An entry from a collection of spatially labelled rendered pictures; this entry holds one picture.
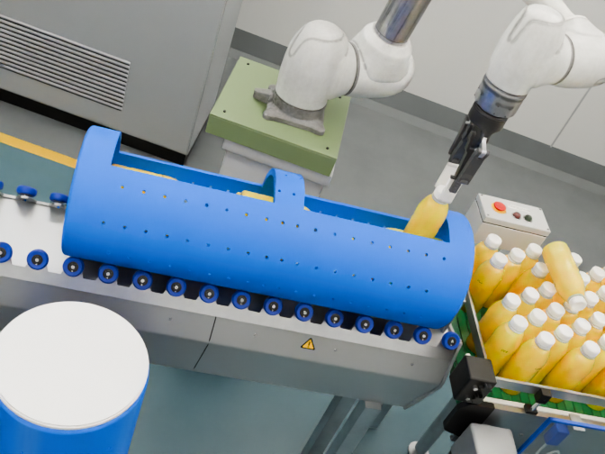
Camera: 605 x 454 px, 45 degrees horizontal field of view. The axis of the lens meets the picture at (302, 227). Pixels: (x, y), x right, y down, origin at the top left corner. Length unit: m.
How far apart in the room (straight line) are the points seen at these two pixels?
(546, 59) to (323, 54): 0.73
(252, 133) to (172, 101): 1.33
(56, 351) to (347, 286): 0.61
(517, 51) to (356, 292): 0.60
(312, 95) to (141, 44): 1.34
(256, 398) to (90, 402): 1.42
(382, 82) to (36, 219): 1.00
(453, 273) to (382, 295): 0.16
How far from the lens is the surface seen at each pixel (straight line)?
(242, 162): 2.08
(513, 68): 1.41
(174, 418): 2.59
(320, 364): 1.78
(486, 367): 1.76
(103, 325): 1.45
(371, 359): 1.79
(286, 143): 1.99
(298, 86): 2.00
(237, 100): 2.09
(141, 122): 3.40
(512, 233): 2.07
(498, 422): 1.90
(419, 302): 1.63
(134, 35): 3.21
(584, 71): 1.51
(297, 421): 2.71
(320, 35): 1.97
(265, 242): 1.50
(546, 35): 1.40
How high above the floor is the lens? 2.17
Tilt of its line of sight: 40 degrees down
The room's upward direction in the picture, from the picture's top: 23 degrees clockwise
